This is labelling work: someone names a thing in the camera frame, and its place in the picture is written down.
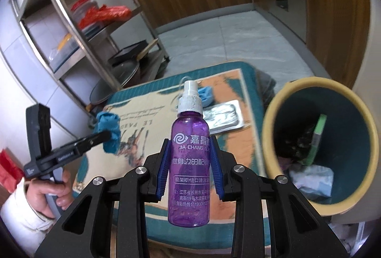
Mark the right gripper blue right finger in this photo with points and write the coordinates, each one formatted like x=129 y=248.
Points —
x=217 y=171

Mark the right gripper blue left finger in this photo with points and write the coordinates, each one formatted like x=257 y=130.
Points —
x=163 y=169

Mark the purple spray bottle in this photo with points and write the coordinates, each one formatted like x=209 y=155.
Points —
x=189 y=172

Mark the teal trash bin yellow rim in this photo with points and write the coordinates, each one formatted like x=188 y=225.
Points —
x=349 y=144

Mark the person's left hand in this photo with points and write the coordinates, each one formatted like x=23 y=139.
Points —
x=37 y=190

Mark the silver blister pack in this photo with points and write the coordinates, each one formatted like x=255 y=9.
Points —
x=224 y=117

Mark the teal beige patterned mat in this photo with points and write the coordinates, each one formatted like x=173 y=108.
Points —
x=146 y=115

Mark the small blue crumpled item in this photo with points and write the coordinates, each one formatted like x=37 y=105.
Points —
x=206 y=95

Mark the black pan with lid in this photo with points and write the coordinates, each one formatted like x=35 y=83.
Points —
x=127 y=74

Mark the green packet in bin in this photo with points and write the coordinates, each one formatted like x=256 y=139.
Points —
x=315 y=143

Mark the black baking tray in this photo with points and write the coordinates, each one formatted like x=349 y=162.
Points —
x=136 y=52

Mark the stainless steel shelf rack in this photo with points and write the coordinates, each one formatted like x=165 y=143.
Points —
x=58 y=63

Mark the red plastic bag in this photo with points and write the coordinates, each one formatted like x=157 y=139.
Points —
x=105 y=14

